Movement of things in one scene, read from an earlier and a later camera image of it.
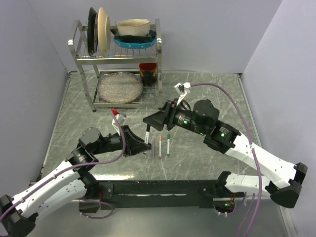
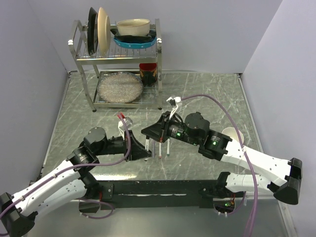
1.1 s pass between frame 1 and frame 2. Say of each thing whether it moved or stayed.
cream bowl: stayed
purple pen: stayed
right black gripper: moved
